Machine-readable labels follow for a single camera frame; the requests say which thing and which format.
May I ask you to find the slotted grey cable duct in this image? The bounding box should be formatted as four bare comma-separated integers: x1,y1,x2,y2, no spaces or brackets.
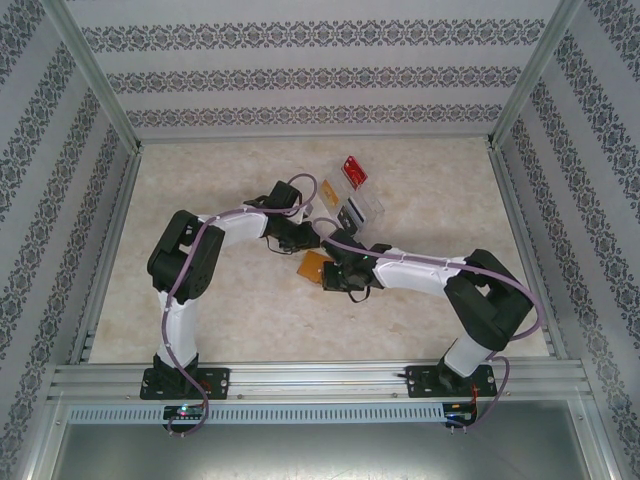
67,402,447,424

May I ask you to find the red credit card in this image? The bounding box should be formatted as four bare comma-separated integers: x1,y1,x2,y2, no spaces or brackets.
340,155,370,190

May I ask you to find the orange card holder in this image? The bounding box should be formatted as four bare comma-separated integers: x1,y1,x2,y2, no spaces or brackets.
297,251,327,287

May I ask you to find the clear plastic organizer box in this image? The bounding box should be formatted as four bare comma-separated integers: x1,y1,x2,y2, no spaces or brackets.
321,172,387,237

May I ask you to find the metal sheet panel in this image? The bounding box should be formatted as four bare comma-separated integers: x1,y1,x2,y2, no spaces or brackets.
49,423,601,480

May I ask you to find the black credit card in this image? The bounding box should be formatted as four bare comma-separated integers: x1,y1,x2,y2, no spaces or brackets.
337,207,360,235

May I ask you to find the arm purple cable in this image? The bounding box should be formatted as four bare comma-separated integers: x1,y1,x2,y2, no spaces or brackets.
312,217,546,436
160,172,321,440

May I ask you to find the aluminium side rail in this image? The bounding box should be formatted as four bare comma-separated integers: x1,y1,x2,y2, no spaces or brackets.
485,144,570,360
68,147,147,365

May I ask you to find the white card black stripe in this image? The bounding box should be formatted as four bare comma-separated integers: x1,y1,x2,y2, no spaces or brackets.
346,196,368,225

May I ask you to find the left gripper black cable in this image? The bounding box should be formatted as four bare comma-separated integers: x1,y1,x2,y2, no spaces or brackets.
263,233,296,257

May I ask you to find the aluminium frame post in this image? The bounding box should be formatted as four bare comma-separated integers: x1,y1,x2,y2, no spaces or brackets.
567,397,619,480
17,394,71,480
485,0,587,151
48,0,145,157

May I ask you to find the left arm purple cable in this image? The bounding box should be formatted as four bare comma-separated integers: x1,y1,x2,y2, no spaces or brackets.
160,172,321,440

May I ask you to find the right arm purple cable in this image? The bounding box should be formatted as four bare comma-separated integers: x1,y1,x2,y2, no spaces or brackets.
312,217,546,436

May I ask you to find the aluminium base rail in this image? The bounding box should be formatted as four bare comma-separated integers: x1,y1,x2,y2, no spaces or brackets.
47,360,594,402

